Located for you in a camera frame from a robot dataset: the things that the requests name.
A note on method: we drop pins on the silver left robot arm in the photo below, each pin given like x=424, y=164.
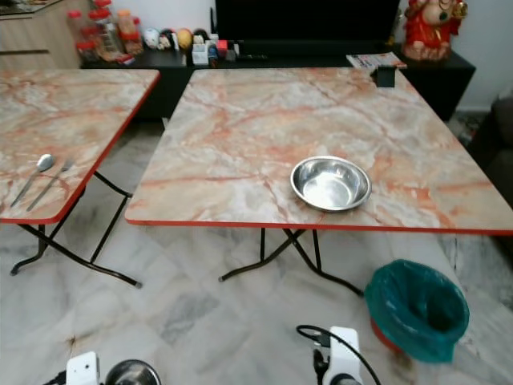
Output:
x=132, y=374

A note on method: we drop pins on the bin with green bag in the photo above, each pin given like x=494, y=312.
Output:
x=401, y=317

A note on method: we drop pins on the stainless steel bowl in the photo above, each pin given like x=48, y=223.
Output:
x=330, y=185

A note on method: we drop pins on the large marble folding table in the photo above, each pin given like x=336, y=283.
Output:
x=232, y=128

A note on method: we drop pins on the silver metal fork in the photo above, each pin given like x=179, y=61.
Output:
x=50, y=184

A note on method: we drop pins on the dark sofa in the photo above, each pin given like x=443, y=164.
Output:
x=495, y=144

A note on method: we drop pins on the silver metal spoon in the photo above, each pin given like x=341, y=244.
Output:
x=44, y=163

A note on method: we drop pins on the small black box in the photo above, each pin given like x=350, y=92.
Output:
x=385, y=76

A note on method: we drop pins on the black low tv console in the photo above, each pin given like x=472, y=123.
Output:
x=441, y=80

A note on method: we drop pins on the printed magazine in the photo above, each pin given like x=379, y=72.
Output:
x=373, y=60

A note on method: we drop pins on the small white box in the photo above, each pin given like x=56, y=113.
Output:
x=199, y=55

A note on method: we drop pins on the small marble folding table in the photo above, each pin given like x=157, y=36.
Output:
x=64, y=112

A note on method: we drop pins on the black flat television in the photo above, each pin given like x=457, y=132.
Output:
x=304, y=21

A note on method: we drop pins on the red and gold figurine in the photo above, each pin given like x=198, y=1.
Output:
x=429, y=32

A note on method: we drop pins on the yellow round ornament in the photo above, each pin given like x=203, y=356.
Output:
x=183, y=38

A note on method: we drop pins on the white round ornament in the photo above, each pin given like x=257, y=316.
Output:
x=151, y=38

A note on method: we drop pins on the orange-filled red-lidded jar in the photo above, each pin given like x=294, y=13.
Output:
x=127, y=34

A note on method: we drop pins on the light wooden cabinet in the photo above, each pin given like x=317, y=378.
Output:
x=36, y=36

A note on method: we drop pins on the short red-lidded plastic jar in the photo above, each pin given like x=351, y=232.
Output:
x=84, y=51

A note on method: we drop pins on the tall red-lidded plastic jar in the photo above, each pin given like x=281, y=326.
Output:
x=104, y=30

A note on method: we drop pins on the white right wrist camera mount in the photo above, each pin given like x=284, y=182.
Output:
x=343, y=353

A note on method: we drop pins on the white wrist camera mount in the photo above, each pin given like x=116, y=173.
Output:
x=83, y=369
x=343, y=353

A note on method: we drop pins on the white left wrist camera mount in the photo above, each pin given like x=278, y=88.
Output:
x=83, y=369

